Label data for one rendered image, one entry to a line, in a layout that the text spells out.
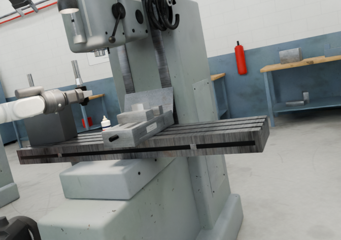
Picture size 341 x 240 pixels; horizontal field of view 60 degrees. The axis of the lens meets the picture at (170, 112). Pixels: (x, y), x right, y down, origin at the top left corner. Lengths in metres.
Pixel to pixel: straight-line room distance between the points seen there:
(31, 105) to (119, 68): 0.77
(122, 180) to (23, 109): 0.43
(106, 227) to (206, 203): 0.83
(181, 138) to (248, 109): 4.40
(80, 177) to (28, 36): 6.93
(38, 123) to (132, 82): 0.55
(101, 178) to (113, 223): 0.19
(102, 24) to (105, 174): 0.61
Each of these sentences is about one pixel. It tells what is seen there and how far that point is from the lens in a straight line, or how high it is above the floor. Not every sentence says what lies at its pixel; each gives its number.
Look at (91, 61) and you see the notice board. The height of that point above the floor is 1.62.
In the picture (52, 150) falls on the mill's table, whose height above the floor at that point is 0.89.
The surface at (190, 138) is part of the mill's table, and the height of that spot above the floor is 0.90.
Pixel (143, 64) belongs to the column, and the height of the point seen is 1.22.
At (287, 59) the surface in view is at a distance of 4.81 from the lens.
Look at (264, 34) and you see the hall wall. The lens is 5.36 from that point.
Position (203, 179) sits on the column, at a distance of 1.75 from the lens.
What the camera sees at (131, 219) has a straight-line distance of 1.23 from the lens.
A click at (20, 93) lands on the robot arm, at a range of 1.18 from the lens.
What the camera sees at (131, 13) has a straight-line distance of 1.48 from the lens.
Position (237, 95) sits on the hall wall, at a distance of 5.49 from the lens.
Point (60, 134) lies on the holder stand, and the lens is 1.62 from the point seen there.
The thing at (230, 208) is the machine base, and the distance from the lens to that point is 2.07.
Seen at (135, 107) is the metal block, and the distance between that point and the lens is 1.31.
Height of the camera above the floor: 1.17
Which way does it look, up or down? 9 degrees down
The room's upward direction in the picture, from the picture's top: 11 degrees counter-clockwise
